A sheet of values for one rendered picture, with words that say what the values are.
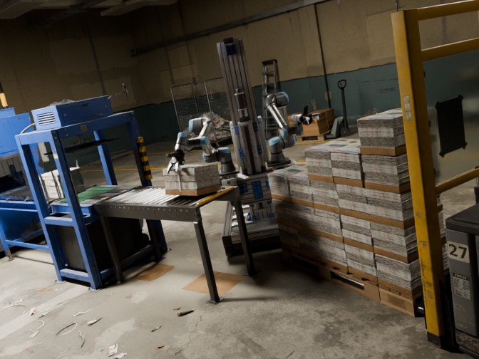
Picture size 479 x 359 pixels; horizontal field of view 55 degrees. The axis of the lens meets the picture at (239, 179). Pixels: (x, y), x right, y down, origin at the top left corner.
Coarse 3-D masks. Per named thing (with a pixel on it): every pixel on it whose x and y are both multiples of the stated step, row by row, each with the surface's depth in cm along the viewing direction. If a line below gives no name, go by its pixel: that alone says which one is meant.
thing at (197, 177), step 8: (184, 168) 373; (192, 168) 367; (200, 168) 373; (208, 168) 379; (216, 168) 386; (184, 176) 375; (192, 176) 369; (200, 176) 371; (208, 176) 378; (216, 176) 386; (184, 184) 377; (192, 184) 371; (200, 184) 371; (208, 184) 378; (216, 184) 386
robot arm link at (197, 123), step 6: (192, 120) 421; (198, 120) 419; (192, 126) 420; (198, 126) 419; (198, 132) 424; (210, 144) 444; (204, 150) 445; (210, 150) 444; (204, 156) 451; (210, 156) 447; (210, 162) 454
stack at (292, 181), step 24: (288, 168) 408; (288, 192) 384; (312, 192) 358; (336, 192) 332; (360, 192) 310; (288, 216) 395; (312, 216) 364; (336, 216) 337; (288, 240) 406; (312, 240) 374; (360, 240) 323; (360, 264) 331
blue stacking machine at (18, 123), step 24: (0, 96) 616; (0, 120) 598; (24, 120) 622; (0, 144) 597; (0, 168) 597; (0, 192) 615; (0, 216) 596; (24, 216) 620; (0, 240) 596; (24, 240) 621
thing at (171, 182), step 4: (164, 172) 390; (172, 172) 383; (168, 176) 387; (172, 176) 384; (176, 176) 381; (168, 180) 388; (172, 180) 385; (176, 180) 382; (168, 184) 389; (172, 184) 386; (176, 184) 383; (168, 188) 390; (172, 188) 386; (176, 188) 383
